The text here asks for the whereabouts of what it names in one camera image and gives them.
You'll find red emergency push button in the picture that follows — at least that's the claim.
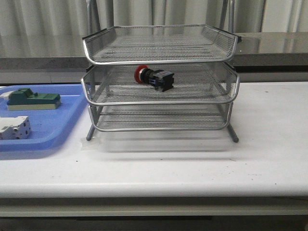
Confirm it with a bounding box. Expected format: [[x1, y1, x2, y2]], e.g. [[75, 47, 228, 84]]
[[134, 64, 174, 92]]

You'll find silver mesh tray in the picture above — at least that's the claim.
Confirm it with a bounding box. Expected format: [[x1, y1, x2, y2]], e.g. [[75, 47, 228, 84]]
[[82, 24, 241, 65], [89, 103, 233, 132], [81, 63, 240, 106]]

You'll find silver mesh bottom tray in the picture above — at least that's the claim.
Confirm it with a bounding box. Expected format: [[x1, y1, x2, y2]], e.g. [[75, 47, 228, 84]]
[[89, 103, 233, 132]]

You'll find silver mesh top tray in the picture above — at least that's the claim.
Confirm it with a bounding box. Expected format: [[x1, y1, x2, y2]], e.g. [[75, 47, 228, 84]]
[[82, 24, 241, 65]]

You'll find blue plastic tray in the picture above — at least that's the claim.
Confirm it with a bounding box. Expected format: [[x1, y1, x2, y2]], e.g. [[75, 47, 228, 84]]
[[0, 84, 87, 152]]

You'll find white circuit breaker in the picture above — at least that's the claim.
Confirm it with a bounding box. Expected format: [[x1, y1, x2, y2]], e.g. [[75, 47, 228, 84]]
[[0, 116, 32, 140]]

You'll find silver metal rack frame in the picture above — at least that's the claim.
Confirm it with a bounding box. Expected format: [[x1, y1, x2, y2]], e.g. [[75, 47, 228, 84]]
[[86, 0, 239, 143]]

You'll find green and beige switch block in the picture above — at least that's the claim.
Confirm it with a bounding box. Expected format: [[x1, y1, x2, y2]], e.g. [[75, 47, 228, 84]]
[[7, 88, 61, 111]]

